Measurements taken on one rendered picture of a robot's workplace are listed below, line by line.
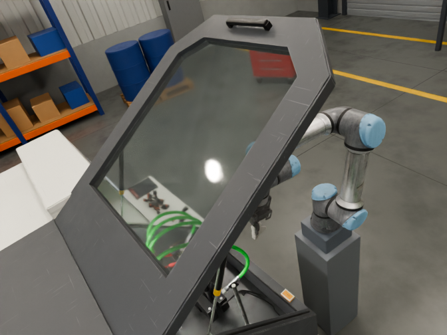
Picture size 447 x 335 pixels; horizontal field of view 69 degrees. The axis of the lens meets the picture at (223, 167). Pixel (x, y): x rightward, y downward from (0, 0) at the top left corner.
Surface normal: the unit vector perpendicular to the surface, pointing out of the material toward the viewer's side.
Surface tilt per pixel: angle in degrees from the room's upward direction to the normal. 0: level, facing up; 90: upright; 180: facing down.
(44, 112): 90
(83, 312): 0
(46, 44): 90
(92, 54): 90
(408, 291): 0
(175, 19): 90
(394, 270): 0
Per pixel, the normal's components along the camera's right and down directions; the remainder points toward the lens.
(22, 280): -0.22, -0.78
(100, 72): 0.50, 0.42
